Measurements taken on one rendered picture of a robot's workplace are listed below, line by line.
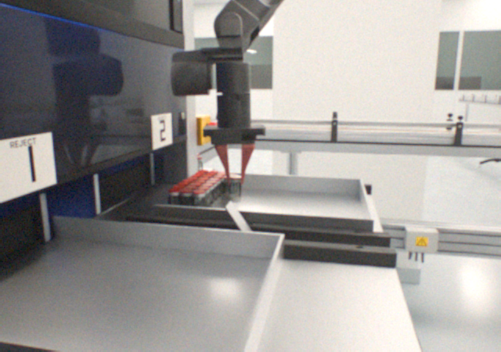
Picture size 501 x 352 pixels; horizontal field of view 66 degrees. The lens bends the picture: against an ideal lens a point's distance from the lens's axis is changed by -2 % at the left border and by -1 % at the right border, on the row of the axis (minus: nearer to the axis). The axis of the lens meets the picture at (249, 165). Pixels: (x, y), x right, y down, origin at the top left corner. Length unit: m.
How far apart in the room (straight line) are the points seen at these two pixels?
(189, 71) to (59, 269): 0.34
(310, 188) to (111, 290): 0.50
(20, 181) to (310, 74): 1.87
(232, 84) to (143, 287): 0.33
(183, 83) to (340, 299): 0.40
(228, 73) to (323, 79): 1.58
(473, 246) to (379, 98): 0.89
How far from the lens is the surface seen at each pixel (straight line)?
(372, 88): 2.19
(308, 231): 0.57
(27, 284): 0.52
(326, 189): 0.83
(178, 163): 0.90
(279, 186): 0.84
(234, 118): 0.63
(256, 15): 0.65
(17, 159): 0.46
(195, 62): 0.65
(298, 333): 0.39
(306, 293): 0.45
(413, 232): 1.68
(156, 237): 0.56
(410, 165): 2.26
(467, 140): 1.66
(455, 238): 1.77
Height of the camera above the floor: 1.10
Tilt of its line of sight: 11 degrees down
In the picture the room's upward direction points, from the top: straight up
